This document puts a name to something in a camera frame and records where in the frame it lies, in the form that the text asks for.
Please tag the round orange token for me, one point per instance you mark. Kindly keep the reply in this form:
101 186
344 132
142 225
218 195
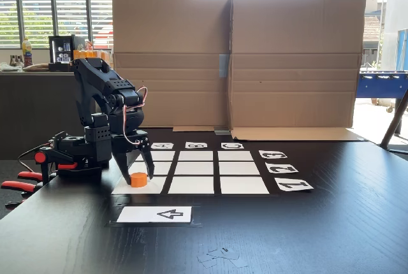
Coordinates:
139 180

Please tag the white nine-square grid sheet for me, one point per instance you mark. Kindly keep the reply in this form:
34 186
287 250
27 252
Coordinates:
191 185

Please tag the paper sheet letter A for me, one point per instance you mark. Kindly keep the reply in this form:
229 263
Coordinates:
163 146

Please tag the paper sheet letter B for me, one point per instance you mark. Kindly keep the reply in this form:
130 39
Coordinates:
196 145

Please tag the white arrow paper sheet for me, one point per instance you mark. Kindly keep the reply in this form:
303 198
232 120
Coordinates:
143 214

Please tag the orange drink cartons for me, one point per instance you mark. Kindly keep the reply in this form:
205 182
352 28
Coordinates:
95 54

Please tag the grey tape strip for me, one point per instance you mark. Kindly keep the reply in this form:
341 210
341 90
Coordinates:
222 132
224 65

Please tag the black clamp with orange knob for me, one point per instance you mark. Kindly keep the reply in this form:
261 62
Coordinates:
39 157

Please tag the paper sheet letter C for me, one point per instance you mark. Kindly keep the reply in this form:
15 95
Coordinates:
232 146

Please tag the dark grey counter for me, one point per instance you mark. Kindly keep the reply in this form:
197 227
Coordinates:
32 111

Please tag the black mini fridge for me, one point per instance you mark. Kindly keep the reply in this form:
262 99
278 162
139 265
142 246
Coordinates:
60 52

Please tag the clear tape scraps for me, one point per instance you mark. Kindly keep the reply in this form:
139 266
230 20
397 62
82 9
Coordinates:
220 256

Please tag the yellow drink bottle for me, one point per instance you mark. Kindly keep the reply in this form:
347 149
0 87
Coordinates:
26 51

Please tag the paper sheet number 3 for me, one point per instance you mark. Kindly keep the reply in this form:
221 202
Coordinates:
273 155

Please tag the small dark bottles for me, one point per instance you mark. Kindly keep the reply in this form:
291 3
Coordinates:
16 61

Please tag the paper sheet number 2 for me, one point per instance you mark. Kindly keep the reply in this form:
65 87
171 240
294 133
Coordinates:
282 168

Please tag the paper sheet number 1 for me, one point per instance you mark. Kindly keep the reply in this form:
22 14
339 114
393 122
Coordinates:
293 184

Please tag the blue foosball table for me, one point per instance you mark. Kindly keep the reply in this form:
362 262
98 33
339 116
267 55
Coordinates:
382 84

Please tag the grey metal leg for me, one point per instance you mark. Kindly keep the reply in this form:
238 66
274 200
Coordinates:
393 121

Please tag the brown cardboard box wall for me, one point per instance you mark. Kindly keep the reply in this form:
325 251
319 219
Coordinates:
296 32
172 32

